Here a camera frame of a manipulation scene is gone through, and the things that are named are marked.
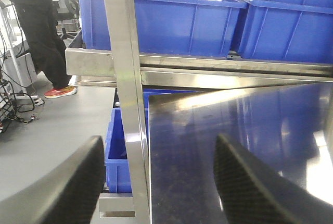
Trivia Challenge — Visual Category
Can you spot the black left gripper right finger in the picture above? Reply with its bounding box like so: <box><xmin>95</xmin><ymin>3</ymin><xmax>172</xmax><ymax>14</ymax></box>
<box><xmin>213</xmin><ymin>134</ymin><xmax>332</xmax><ymax>223</ymax></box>

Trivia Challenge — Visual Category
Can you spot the blue plastic bin left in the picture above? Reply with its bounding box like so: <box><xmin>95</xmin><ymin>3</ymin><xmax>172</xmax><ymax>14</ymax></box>
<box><xmin>79</xmin><ymin>0</ymin><xmax>246</xmax><ymax>59</ymax></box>

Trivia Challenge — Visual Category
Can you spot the blue plastic bin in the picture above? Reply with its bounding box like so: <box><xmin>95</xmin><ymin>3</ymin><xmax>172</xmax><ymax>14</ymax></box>
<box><xmin>231</xmin><ymin>0</ymin><xmax>332</xmax><ymax>64</ymax></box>
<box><xmin>79</xmin><ymin>0</ymin><xmax>246</xmax><ymax>59</ymax></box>

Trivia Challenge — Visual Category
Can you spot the steel rack frame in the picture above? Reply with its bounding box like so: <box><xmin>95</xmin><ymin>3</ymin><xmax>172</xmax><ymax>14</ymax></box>
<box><xmin>66</xmin><ymin>0</ymin><xmax>332</xmax><ymax>223</ymax></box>

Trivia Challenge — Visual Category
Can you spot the white equipment cart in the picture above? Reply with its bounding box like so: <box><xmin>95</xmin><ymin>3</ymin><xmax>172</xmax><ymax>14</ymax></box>
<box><xmin>1</xmin><ymin>0</ymin><xmax>39</xmax><ymax>100</ymax></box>

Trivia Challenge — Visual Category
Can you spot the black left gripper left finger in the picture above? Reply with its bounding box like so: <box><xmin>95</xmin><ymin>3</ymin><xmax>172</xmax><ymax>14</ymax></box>
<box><xmin>1</xmin><ymin>135</ymin><xmax>105</xmax><ymax>223</ymax></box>

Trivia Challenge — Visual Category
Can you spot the blue plastic bin right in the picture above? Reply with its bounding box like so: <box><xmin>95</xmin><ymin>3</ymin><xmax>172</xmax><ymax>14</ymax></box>
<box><xmin>231</xmin><ymin>0</ymin><xmax>332</xmax><ymax>64</ymax></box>

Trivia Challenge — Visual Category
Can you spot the black office chair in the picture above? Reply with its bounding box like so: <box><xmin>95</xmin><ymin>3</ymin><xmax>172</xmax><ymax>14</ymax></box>
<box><xmin>53</xmin><ymin>0</ymin><xmax>80</xmax><ymax>40</ymax></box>

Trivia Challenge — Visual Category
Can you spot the person in black clothes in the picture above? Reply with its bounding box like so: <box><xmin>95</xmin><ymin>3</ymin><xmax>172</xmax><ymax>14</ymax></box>
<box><xmin>11</xmin><ymin>0</ymin><xmax>76</xmax><ymax>99</ymax></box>

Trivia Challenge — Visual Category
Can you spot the blue bin lower shelf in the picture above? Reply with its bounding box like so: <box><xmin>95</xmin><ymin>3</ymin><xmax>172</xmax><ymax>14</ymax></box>
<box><xmin>104</xmin><ymin>107</ymin><xmax>138</xmax><ymax>194</ymax></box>

